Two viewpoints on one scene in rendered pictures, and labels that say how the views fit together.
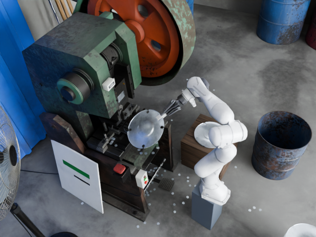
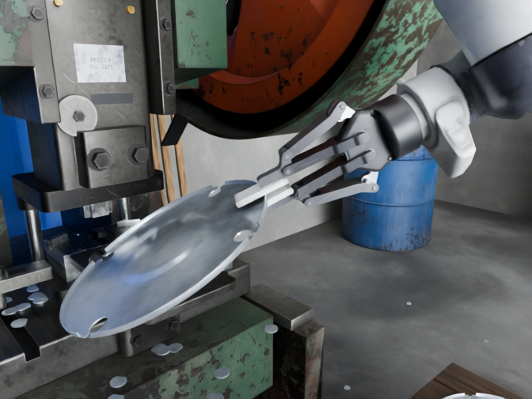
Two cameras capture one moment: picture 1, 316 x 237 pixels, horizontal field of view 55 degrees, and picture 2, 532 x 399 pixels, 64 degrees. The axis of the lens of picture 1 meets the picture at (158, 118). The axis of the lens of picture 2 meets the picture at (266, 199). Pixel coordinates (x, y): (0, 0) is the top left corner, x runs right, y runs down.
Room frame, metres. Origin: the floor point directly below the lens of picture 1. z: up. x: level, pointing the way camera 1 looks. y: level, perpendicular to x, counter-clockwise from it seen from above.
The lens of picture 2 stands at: (0.92, -0.14, 1.05)
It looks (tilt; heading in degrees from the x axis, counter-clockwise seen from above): 16 degrees down; 12
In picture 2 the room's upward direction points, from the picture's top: straight up
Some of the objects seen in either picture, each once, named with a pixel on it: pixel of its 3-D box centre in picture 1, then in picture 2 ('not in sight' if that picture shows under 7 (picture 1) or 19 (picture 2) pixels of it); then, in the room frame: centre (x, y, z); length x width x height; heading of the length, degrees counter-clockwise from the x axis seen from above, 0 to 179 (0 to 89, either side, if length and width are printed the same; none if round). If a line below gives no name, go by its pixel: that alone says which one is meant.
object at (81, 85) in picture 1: (75, 87); not in sight; (1.34, 0.45, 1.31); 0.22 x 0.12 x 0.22; 56
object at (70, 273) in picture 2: (119, 123); (100, 248); (1.53, 0.29, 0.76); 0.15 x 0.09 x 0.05; 146
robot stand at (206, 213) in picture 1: (207, 203); not in sight; (1.08, -0.31, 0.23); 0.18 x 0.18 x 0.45; 48
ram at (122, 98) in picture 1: (116, 97); (90, 82); (1.51, 0.26, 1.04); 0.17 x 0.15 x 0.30; 56
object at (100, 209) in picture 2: not in sight; (96, 203); (1.53, 0.29, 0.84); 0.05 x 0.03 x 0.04; 146
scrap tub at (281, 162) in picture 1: (278, 146); not in sight; (1.53, -1.02, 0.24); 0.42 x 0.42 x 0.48
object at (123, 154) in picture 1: (120, 130); (104, 290); (1.54, 0.30, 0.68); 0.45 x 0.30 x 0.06; 146
